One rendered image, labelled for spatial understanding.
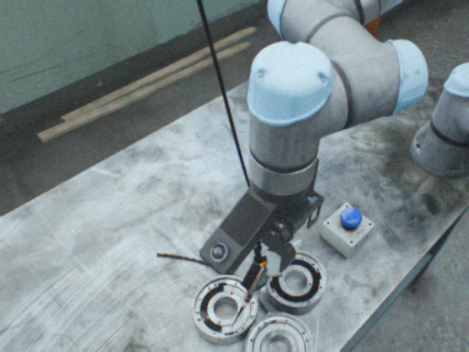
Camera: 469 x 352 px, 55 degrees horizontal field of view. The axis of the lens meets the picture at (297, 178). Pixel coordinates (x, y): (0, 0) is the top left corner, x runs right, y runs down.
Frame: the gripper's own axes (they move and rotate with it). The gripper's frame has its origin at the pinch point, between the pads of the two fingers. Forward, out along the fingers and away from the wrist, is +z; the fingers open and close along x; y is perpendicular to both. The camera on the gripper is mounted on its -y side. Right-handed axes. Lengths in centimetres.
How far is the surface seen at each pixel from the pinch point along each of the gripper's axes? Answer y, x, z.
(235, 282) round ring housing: -0.8, 4.9, 10.5
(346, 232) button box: 19.4, -3.3, 8.8
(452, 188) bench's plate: 48, -12, 13
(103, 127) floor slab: 40, 134, 93
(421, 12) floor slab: 250, 85, 93
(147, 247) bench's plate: -5.8, 22.5, 13.4
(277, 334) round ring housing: -2.6, -6.1, 10.4
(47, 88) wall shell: 31, 158, 80
